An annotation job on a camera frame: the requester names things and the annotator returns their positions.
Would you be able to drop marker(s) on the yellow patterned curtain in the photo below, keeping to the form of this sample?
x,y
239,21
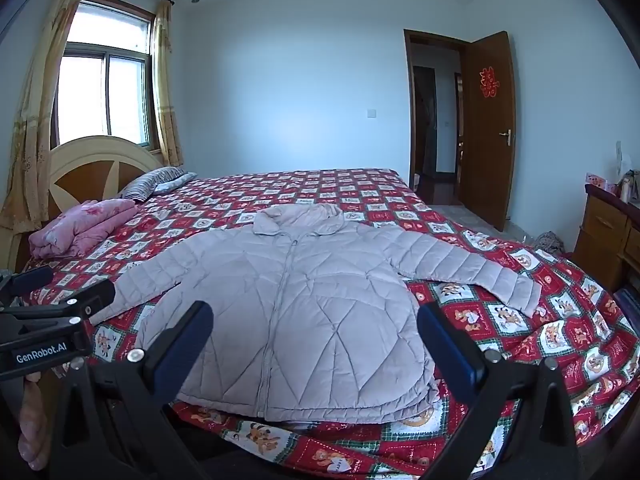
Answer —
x,y
167,110
30,125

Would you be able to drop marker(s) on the small white bin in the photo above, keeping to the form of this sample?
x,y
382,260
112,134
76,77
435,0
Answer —
x,y
415,182

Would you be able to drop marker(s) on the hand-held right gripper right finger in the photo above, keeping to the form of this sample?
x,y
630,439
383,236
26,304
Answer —
x,y
450,355

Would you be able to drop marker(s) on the wooden bed headboard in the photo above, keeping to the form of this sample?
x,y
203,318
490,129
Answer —
x,y
100,170

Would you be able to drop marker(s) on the striped pillow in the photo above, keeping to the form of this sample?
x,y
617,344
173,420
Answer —
x,y
142,185

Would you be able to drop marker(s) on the grey cloth bundle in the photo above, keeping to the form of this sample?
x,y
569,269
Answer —
x,y
550,243

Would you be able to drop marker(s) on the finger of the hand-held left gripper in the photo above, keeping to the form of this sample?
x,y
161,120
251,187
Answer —
x,y
32,280
92,297

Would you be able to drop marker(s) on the wooden cabinet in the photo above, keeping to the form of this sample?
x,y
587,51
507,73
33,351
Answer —
x,y
600,230

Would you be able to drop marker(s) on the brown wooden door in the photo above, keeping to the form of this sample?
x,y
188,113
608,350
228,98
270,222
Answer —
x,y
487,160

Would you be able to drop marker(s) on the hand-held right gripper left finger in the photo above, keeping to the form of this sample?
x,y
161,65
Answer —
x,y
177,360

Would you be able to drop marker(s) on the brown door frame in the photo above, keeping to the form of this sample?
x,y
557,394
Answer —
x,y
409,110

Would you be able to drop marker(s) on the grey patterned pillow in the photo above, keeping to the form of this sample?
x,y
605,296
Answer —
x,y
175,183

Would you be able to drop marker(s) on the light grey quilted jacket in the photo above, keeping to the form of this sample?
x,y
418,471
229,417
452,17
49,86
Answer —
x,y
310,300

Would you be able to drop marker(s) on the pink folded blanket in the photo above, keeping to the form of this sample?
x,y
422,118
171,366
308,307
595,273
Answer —
x,y
75,230

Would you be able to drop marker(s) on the pink patterned box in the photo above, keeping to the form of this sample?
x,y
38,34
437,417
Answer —
x,y
596,179

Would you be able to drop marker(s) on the person's left hand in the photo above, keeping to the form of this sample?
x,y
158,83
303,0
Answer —
x,y
32,410

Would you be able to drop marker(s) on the red paper door decoration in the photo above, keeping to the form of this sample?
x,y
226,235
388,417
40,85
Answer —
x,y
488,81

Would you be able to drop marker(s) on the window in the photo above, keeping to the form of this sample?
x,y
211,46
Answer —
x,y
85,95

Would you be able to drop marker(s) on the red printed bedspread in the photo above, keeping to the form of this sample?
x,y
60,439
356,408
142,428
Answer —
x,y
550,320

